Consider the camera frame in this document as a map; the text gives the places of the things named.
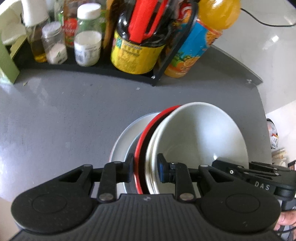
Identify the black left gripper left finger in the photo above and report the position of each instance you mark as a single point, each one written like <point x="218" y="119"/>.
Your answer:
<point x="67" y="201"/>

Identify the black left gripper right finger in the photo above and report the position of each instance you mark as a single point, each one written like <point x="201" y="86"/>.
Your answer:
<point x="227" y="202"/>

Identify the smooth white bowl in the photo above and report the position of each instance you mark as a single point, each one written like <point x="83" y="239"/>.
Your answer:
<point x="194" y="134"/>

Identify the red bowl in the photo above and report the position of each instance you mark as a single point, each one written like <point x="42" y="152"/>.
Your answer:
<point x="141" y="149"/>

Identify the white bakery plate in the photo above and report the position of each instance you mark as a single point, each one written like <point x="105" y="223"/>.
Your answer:
<point x="126" y="144"/>

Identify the right hand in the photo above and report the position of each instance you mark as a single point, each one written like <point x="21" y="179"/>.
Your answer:
<point x="286" y="218"/>

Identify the brown round container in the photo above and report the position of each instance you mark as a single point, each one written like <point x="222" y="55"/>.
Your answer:
<point x="273" y="134"/>

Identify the green box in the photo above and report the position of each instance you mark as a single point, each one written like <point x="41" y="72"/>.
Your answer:
<point x="9" y="71"/>

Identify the dark soy sauce bottle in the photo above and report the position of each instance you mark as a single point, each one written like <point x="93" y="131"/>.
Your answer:
<point x="141" y="35"/>

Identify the white cap seasoning jar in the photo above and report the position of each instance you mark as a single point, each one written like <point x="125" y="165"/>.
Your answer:
<point x="88" y="35"/>

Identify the small salt shaker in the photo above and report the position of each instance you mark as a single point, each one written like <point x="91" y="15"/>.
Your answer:
<point x="54" y="43"/>

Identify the orange juice bottle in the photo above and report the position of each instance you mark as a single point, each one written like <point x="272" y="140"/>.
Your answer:
<point x="213" y="17"/>

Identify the green label sauce bottle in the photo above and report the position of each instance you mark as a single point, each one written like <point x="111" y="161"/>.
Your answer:
<point x="70" y="21"/>

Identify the oil sprayer bottle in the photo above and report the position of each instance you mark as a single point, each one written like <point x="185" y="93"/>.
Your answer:
<point x="35" y="17"/>

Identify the black wire rack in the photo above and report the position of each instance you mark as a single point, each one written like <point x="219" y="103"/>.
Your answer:
<point x="110" y="11"/>

